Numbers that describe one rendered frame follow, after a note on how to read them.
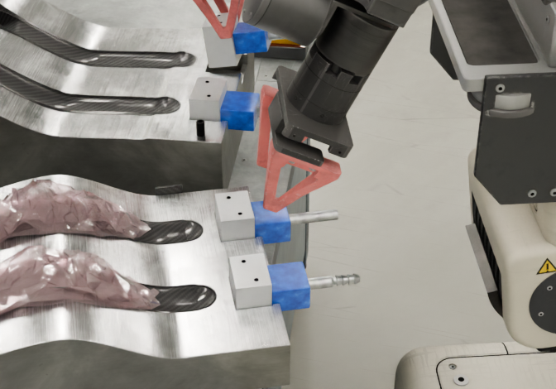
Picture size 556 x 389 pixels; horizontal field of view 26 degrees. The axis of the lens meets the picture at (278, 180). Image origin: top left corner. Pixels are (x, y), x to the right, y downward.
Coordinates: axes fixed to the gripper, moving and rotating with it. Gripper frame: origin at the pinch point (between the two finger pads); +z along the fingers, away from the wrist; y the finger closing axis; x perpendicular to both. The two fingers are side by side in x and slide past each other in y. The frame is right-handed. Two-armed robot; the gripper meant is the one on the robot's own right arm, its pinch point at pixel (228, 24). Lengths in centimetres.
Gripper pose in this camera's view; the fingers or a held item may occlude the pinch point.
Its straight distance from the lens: 150.2
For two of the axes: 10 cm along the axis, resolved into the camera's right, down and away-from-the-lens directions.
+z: 1.4, 8.9, 4.3
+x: 9.8, -0.7, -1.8
